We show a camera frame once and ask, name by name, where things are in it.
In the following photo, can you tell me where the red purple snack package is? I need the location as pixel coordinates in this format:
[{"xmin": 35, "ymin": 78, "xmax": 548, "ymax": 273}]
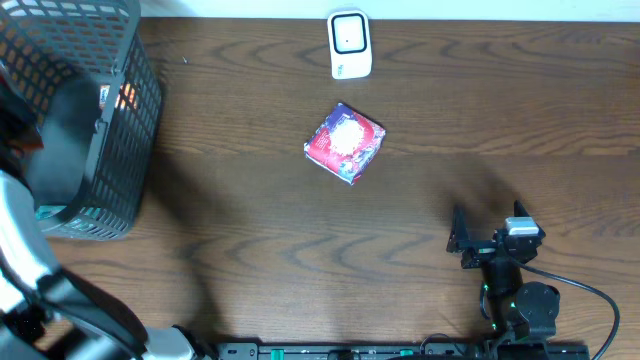
[{"xmin": 303, "ymin": 103, "xmax": 386, "ymax": 185}]

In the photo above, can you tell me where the orange tissue pack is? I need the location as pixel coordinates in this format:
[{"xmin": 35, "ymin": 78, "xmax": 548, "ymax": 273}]
[{"xmin": 99, "ymin": 83, "xmax": 138, "ymax": 110}]

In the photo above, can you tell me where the black camera cable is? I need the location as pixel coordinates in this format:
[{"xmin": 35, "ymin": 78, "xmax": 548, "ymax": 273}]
[{"xmin": 507, "ymin": 254, "xmax": 622, "ymax": 360}]

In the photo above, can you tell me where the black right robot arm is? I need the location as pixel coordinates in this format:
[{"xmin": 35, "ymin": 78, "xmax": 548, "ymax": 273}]
[{"xmin": 446, "ymin": 201, "xmax": 560, "ymax": 342}]

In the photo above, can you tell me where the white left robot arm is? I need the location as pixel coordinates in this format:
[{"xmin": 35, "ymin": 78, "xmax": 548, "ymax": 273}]
[{"xmin": 1, "ymin": 73, "xmax": 219, "ymax": 360}]

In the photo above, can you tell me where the dark grey plastic basket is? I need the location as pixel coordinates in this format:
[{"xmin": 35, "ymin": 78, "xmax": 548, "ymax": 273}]
[{"xmin": 1, "ymin": 0, "xmax": 162, "ymax": 241}]

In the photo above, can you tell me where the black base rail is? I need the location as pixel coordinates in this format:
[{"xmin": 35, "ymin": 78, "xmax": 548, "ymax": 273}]
[{"xmin": 214, "ymin": 342, "xmax": 590, "ymax": 360}]

